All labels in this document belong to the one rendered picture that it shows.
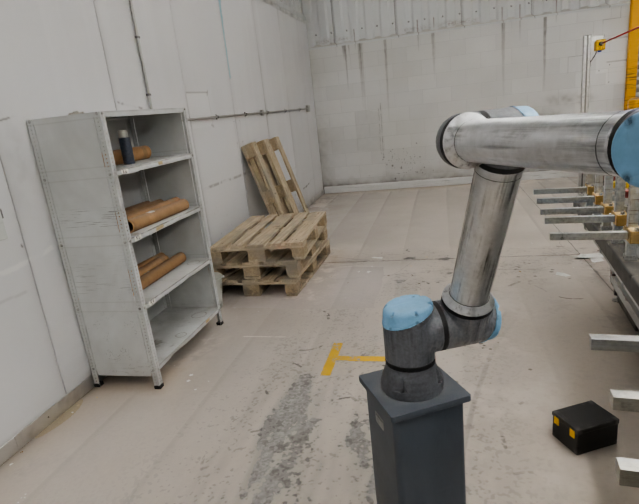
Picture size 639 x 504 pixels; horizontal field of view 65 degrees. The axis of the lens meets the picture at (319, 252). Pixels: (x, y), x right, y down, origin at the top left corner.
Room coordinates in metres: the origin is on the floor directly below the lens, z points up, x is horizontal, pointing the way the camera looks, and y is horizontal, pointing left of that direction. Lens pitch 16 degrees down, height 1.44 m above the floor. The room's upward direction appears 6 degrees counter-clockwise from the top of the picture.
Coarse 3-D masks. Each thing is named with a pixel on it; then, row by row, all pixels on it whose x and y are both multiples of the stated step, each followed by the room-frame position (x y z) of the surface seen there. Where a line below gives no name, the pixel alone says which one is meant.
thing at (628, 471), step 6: (618, 462) 0.65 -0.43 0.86; (624, 462) 0.65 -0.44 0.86; (630, 462) 0.65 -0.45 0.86; (636, 462) 0.64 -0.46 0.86; (618, 468) 0.64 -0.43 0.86; (624, 468) 0.64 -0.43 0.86; (630, 468) 0.63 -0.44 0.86; (636, 468) 0.63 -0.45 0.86; (618, 474) 0.64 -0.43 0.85; (624, 474) 0.63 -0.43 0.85; (630, 474) 0.63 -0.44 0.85; (636, 474) 0.63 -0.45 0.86; (618, 480) 0.64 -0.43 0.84; (624, 480) 0.63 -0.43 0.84; (630, 480) 0.63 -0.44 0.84; (636, 480) 0.63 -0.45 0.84; (630, 486) 0.63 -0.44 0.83; (636, 486) 0.63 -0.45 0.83
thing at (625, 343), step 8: (592, 336) 1.10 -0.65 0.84; (600, 336) 1.10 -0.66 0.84; (608, 336) 1.09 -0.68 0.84; (616, 336) 1.09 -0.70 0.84; (624, 336) 1.08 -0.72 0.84; (632, 336) 1.08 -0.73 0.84; (592, 344) 1.09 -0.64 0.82; (600, 344) 1.08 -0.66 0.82; (608, 344) 1.08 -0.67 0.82; (616, 344) 1.07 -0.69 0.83; (624, 344) 1.06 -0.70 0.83; (632, 344) 1.06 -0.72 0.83
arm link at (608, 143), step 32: (448, 128) 1.04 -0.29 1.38; (480, 128) 0.94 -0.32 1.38; (512, 128) 0.84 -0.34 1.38; (544, 128) 0.76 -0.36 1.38; (576, 128) 0.69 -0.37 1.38; (608, 128) 0.63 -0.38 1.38; (448, 160) 1.04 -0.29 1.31; (480, 160) 0.95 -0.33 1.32; (512, 160) 0.84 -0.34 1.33; (544, 160) 0.75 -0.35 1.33; (576, 160) 0.68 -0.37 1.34; (608, 160) 0.62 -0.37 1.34
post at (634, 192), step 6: (630, 186) 1.97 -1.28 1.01; (630, 192) 1.96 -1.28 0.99; (636, 192) 1.95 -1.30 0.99; (630, 198) 1.96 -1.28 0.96; (636, 198) 1.95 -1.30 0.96; (630, 204) 1.96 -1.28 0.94; (636, 204) 1.95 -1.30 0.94; (630, 210) 1.96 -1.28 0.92; (636, 210) 1.95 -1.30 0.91; (630, 216) 1.96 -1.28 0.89; (636, 216) 1.95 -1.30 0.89; (630, 222) 1.96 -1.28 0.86; (636, 222) 1.95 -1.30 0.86; (630, 246) 1.95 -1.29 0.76; (636, 246) 1.95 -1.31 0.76; (630, 252) 1.95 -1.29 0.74
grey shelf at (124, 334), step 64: (64, 128) 2.62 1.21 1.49; (128, 128) 3.52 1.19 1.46; (64, 192) 2.65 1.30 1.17; (128, 192) 3.37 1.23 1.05; (192, 192) 3.44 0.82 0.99; (64, 256) 2.70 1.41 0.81; (128, 256) 3.23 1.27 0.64; (192, 256) 3.46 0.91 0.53; (128, 320) 2.60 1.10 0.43; (192, 320) 3.22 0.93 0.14
